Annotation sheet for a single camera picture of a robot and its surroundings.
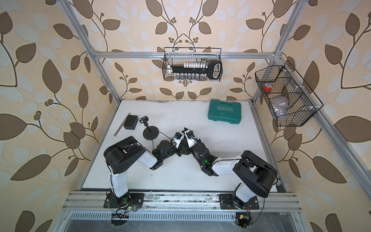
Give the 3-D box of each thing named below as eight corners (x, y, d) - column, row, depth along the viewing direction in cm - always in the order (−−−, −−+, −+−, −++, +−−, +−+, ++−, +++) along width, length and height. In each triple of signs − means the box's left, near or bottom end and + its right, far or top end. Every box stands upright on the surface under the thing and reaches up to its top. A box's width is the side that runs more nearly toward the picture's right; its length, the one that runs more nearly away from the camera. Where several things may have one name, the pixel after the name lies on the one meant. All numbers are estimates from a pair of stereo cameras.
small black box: (125, 129, 106) (123, 126, 102) (129, 118, 112) (127, 115, 109) (135, 129, 106) (133, 126, 102) (138, 118, 112) (136, 115, 109)
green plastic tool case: (206, 120, 109) (207, 116, 106) (209, 102, 122) (209, 98, 118) (240, 124, 106) (242, 121, 103) (239, 105, 119) (240, 102, 115)
